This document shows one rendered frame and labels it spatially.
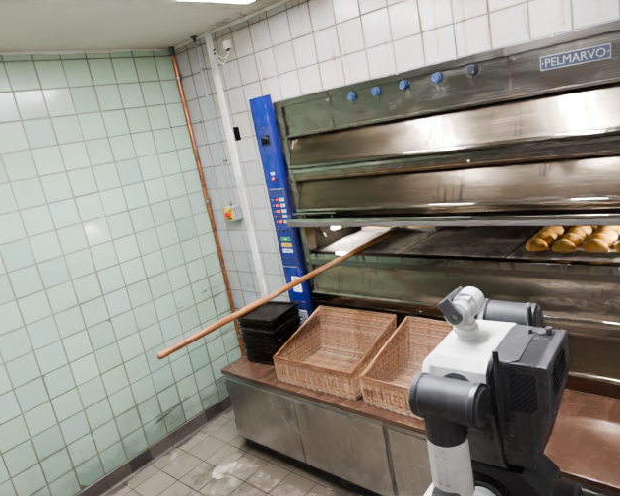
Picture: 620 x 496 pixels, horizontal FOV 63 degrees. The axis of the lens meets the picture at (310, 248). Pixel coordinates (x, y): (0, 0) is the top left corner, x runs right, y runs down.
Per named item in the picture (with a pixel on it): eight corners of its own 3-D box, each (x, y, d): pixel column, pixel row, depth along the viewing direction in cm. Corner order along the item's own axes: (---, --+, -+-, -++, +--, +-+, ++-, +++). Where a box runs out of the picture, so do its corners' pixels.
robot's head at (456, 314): (484, 308, 125) (465, 282, 126) (471, 322, 118) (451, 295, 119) (465, 319, 129) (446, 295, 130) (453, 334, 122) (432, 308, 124)
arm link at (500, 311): (536, 343, 145) (535, 299, 141) (528, 357, 138) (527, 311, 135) (495, 338, 152) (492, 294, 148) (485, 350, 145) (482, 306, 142)
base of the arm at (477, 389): (495, 430, 111) (497, 377, 111) (473, 445, 101) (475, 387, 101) (431, 414, 120) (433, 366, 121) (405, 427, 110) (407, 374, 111)
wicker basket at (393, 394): (412, 360, 284) (405, 314, 277) (514, 381, 246) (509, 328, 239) (362, 404, 250) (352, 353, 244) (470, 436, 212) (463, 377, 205)
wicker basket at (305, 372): (327, 344, 324) (319, 304, 318) (404, 358, 288) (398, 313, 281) (276, 381, 289) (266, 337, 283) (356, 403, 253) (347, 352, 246)
